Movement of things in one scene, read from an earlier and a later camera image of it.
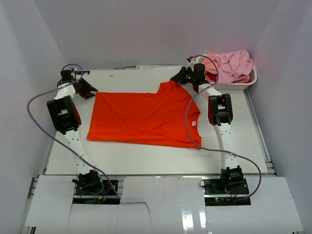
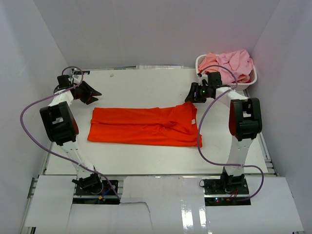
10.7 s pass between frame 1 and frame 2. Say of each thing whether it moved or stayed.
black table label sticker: stayed
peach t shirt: stayed
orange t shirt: moved
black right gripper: moved
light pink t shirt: stayed
